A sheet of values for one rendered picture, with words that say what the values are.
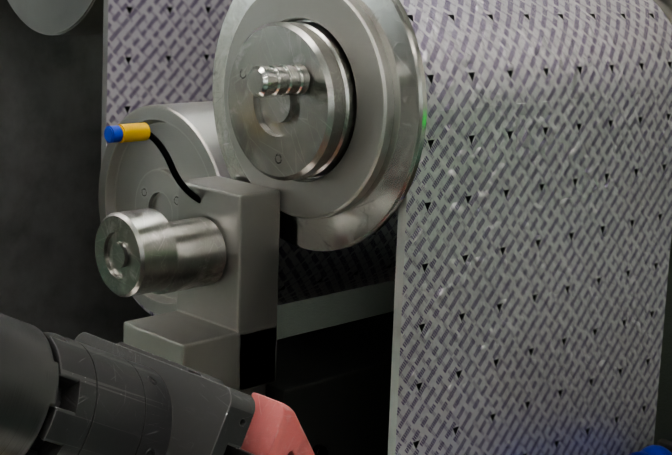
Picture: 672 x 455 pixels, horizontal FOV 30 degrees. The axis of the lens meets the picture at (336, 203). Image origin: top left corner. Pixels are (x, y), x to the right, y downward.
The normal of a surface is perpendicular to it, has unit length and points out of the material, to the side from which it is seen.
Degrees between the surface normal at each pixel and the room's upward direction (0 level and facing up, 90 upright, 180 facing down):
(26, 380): 71
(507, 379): 90
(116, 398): 61
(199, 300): 90
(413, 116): 90
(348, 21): 90
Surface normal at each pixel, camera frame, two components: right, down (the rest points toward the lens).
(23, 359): 0.76, -0.47
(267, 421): -0.62, -0.36
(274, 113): -0.72, 0.11
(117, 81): 0.69, 0.18
